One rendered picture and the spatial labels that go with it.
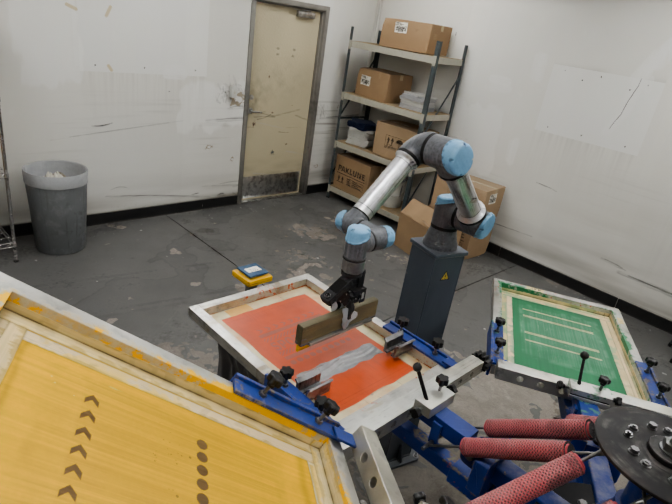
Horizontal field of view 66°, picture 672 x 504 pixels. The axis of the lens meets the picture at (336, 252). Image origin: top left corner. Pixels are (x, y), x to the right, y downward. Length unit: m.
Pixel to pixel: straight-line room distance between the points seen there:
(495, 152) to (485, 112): 0.42
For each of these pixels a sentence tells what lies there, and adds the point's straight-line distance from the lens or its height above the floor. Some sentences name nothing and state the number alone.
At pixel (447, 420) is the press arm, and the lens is 1.59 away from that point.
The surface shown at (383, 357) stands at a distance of 1.91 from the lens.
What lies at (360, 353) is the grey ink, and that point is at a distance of 1.89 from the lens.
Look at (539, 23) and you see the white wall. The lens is 5.55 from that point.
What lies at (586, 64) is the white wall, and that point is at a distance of 5.33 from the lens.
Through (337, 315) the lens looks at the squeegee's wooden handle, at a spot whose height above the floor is 1.14.
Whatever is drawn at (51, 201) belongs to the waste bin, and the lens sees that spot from 4.49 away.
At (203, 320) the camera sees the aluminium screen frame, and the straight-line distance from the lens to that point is 1.92.
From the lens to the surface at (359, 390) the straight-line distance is 1.74.
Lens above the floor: 2.03
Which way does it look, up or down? 24 degrees down
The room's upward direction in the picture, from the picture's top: 9 degrees clockwise
